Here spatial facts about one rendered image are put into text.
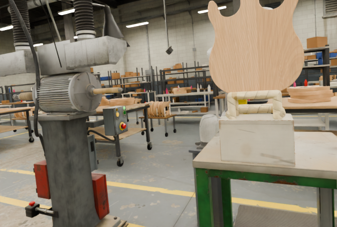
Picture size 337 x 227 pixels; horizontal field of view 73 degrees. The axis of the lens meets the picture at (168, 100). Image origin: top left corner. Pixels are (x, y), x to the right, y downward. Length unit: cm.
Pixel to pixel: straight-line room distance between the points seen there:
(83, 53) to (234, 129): 86
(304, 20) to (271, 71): 1149
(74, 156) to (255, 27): 129
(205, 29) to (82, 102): 1155
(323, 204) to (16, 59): 193
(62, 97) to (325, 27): 1182
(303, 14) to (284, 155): 1166
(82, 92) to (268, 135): 103
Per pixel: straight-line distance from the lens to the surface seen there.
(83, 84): 146
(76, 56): 135
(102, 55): 123
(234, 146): 96
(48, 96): 160
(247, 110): 110
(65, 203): 175
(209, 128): 188
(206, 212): 111
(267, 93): 93
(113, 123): 166
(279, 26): 97
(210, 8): 102
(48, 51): 164
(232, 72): 97
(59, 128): 158
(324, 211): 148
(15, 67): 177
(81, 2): 141
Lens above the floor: 127
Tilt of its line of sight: 5 degrees down
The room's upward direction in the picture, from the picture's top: 4 degrees counter-clockwise
